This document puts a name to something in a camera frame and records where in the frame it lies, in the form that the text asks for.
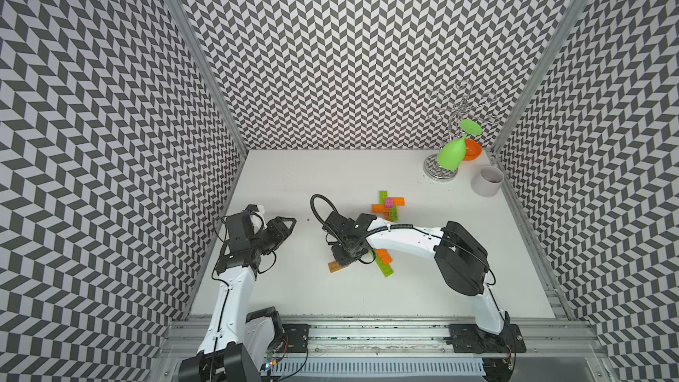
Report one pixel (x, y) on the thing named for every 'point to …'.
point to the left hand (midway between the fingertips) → (292, 224)
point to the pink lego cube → (388, 202)
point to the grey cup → (487, 181)
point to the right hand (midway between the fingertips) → (345, 259)
